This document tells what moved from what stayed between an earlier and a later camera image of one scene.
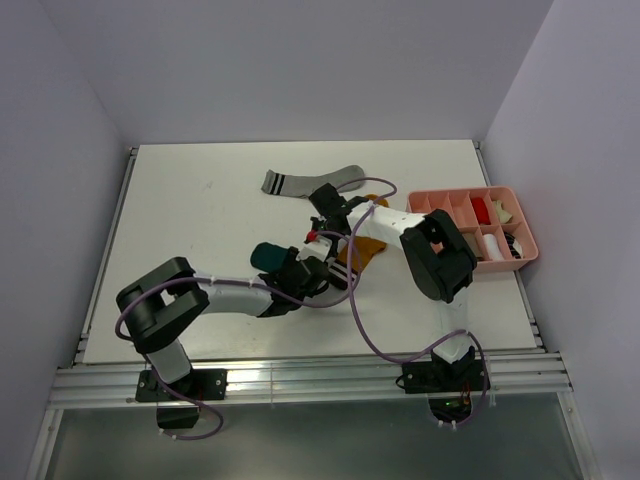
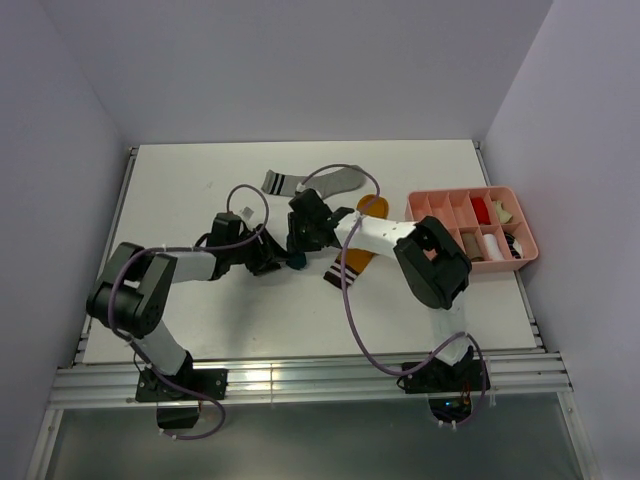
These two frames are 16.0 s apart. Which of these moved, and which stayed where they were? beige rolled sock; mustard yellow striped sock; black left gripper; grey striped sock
Moved: black left gripper
Stayed: beige rolled sock; mustard yellow striped sock; grey striped sock
